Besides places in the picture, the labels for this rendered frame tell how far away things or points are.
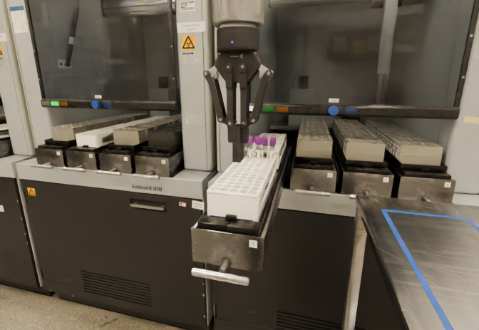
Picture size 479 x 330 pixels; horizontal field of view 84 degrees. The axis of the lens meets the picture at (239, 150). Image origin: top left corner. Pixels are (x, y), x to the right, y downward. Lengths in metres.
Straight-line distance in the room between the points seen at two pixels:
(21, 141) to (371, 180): 1.43
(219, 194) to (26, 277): 1.37
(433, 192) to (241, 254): 0.60
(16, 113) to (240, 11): 1.24
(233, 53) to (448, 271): 0.45
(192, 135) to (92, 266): 0.74
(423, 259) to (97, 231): 1.12
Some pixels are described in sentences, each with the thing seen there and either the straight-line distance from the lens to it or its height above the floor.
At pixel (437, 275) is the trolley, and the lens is 0.46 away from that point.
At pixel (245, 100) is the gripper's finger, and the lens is 0.49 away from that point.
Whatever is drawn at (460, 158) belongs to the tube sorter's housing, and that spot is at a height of 0.85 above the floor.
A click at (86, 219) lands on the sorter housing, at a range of 1.29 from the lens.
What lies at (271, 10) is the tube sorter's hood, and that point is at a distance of 0.91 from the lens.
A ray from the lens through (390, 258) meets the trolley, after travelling 0.47.
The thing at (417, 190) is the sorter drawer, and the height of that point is 0.77.
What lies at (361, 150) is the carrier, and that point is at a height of 0.86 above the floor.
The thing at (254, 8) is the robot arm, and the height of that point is 1.18.
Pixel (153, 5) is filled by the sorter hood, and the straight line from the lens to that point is 1.05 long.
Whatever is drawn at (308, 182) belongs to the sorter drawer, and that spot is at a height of 0.76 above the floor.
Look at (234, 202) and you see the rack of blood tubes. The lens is 0.50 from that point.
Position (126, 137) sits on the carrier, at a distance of 1.13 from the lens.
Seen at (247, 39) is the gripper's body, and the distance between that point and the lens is 0.47.
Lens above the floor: 1.07
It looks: 14 degrees down
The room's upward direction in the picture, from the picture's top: straight up
